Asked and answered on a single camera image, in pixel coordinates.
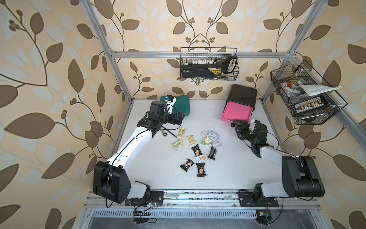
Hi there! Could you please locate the yellow cookie packet right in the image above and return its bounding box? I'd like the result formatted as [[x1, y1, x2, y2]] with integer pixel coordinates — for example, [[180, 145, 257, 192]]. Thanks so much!
[[201, 139, 213, 146]]

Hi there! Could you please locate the silver ratchet wrench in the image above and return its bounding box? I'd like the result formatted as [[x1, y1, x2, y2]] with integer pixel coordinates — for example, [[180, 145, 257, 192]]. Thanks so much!
[[160, 129, 168, 137]]

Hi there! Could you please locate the pink top drawer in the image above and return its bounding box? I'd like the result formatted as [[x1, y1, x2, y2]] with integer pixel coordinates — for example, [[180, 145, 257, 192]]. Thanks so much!
[[221, 101, 254, 124]]

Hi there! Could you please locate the black hex key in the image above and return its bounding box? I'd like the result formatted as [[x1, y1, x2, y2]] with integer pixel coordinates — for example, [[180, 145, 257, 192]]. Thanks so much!
[[161, 126, 178, 138]]

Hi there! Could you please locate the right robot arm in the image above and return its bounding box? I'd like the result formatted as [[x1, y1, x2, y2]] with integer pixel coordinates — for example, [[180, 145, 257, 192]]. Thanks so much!
[[231, 120, 325, 207]]

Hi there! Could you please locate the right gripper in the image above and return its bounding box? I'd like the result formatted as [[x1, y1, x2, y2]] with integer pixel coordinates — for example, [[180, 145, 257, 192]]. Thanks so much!
[[234, 119, 257, 145]]

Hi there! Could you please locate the yellow cookie packet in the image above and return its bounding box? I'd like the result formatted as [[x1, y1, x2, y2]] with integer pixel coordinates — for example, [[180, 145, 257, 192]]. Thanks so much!
[[172, 139, 183, 151], [201, 139, 213, 146], [187, 135, 196, 146], [178, 128, 186, 137]]

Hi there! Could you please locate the white paper in basket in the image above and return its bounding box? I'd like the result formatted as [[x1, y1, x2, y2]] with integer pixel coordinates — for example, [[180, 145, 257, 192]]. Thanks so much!
[[295, 85, 342, 96]]

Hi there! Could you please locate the white cookie packet barcode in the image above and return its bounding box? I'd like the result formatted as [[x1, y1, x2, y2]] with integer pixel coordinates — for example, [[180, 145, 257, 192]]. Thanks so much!
[[212, 138, 223, 148]]

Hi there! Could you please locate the black pink drawer cabinet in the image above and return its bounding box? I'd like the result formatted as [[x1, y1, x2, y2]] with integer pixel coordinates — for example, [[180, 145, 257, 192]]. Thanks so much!
[[224, 85, 257, 111]]

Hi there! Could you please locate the yellow cookie packet left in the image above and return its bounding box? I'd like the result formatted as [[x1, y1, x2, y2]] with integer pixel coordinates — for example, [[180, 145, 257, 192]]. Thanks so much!
[[172, 139, 183, 151]]

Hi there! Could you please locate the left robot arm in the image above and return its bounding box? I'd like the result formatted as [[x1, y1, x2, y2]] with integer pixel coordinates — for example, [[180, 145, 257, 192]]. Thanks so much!
[[93, 95, 185, 204]]

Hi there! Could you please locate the black tool box in basket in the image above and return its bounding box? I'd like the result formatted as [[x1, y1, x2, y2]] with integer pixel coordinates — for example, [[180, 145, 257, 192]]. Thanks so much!
[[180, 64, 227, 79]]

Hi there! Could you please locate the black cookie packet bottom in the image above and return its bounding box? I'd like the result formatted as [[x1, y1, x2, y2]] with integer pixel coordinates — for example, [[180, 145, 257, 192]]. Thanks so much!
[[196, 163, 206, 177]]

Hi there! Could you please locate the white cookie packet top right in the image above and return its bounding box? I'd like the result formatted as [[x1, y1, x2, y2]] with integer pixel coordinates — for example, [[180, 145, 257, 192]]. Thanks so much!
[[207, 130, 220, 142]]

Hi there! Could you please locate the back wire basket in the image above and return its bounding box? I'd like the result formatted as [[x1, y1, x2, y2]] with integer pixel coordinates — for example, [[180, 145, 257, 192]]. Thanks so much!
[[180, 46, 239, 81]]

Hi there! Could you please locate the white cookie packet centre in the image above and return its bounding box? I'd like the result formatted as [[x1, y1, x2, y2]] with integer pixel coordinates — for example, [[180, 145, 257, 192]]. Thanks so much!
[[195, 154, 207, 163]]

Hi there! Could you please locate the white cookie packet orange print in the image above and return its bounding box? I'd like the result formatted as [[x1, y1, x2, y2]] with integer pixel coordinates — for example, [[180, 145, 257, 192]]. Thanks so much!
[[200, 131, 209, 140]]

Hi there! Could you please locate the right wire basket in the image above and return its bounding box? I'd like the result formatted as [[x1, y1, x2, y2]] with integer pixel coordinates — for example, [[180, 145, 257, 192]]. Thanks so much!
[[270, 60, 348, 125]]

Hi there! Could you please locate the wire basket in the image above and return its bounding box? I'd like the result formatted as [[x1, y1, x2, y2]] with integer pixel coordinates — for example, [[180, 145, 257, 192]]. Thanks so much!
[[270, 60, 348, 125], [180, 46, 239, 81]]

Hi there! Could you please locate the black cookie packet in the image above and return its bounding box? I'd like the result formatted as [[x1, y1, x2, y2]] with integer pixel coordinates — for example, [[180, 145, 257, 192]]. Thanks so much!
[[191, 144, 202, 156], [208, 147, 217, 160], [180, 159, 194, 172], [196, 163, 206, 177]]

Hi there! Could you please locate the yellow cookie packet top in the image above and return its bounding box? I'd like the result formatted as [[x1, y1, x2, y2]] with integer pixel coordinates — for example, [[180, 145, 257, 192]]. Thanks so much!
[[178, 128, 186, 137]]

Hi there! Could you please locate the yellow cookie packet middle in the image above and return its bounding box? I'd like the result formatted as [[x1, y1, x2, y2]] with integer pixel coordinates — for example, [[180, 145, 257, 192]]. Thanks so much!
[[187, 135, 196, 146]]

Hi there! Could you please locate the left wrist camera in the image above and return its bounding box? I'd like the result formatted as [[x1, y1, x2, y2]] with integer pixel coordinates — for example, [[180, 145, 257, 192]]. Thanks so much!
[[165, 95, 176, 114]]

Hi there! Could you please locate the green plastic tool case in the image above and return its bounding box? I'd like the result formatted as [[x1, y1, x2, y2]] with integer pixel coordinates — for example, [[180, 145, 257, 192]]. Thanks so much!
[[160, 95, 190, 116]]

